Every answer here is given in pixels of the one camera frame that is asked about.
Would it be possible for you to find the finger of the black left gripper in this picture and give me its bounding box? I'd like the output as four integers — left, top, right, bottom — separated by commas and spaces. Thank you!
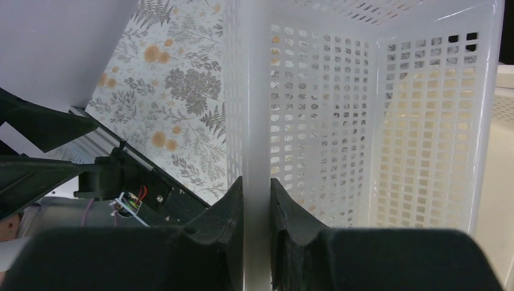
1, 155, 96, 220
1, 89, 99, 152

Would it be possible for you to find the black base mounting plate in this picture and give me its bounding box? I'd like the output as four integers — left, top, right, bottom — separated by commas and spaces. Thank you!
73, 132, 210, 227

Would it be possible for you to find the floral patterned table mat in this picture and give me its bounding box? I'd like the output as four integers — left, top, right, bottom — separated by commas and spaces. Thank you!
86, 1, 227, 204

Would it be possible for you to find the cream perforated plastic basket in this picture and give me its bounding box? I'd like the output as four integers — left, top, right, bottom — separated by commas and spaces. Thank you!
475, 64, 513, 290

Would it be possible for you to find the white perforated basket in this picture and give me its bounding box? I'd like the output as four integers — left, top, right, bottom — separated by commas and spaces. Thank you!
223, 1, 505, 290

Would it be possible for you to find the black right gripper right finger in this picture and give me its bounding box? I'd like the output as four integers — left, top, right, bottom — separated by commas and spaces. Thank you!
270, 179, 502, 290

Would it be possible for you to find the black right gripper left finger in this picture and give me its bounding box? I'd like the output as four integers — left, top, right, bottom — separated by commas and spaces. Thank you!
1, 178, 244, 290

